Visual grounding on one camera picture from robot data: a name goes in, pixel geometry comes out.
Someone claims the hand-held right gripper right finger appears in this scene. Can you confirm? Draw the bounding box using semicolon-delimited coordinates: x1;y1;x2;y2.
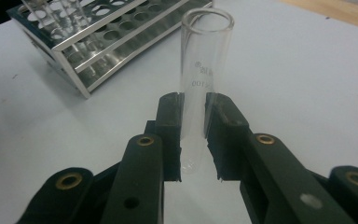
204;91;251;182

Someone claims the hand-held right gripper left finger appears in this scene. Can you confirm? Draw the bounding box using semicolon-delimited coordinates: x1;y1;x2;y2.
144;91;185;182

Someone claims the stainless steel test tube rack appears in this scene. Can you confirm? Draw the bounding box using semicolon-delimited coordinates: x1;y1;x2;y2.
6;0;214;100

